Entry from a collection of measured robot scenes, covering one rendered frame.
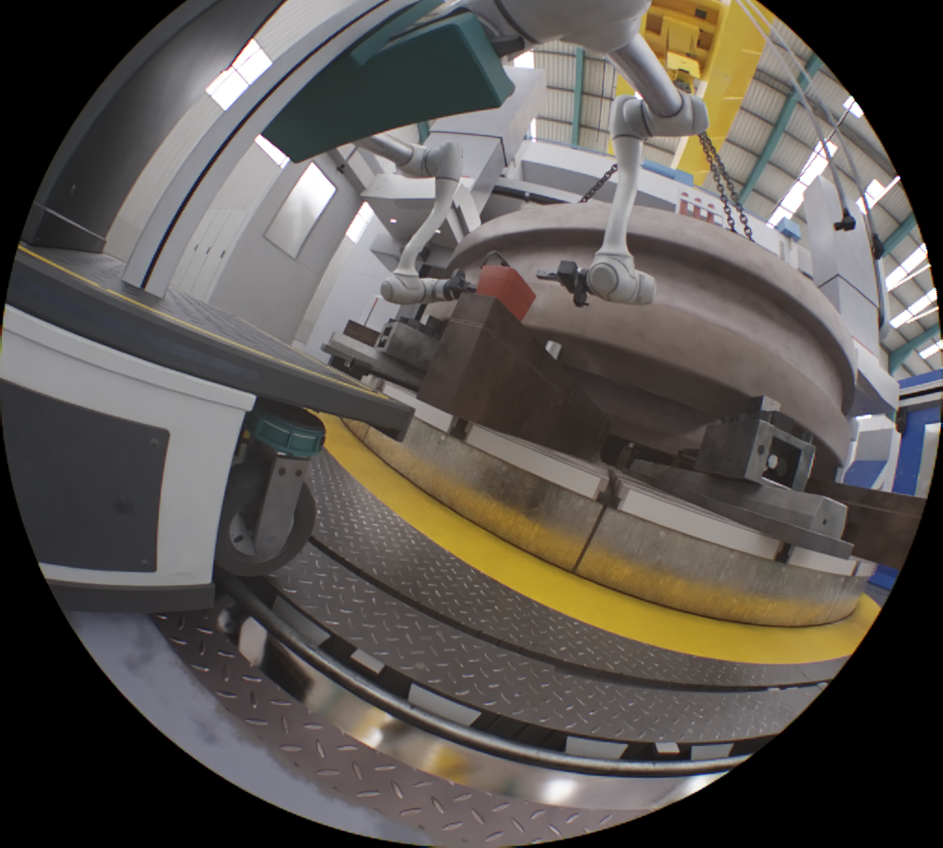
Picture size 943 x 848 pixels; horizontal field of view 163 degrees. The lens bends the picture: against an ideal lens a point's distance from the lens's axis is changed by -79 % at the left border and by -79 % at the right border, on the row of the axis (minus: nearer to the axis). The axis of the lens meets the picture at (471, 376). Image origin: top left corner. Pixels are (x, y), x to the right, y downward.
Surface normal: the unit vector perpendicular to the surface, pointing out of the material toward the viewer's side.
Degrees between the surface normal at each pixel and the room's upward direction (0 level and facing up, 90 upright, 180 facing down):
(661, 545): 90
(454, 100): 180
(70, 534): 90
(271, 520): 90
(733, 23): 180
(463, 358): 90
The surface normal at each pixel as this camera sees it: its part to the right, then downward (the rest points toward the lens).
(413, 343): 0.50, 0.12
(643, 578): -0.32, -0.22
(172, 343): 0.82, 0.29
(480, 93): -0.38, 0.92
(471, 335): -0.53, -0.29
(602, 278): -0.65, 0.30
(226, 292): 0.90, 0.35
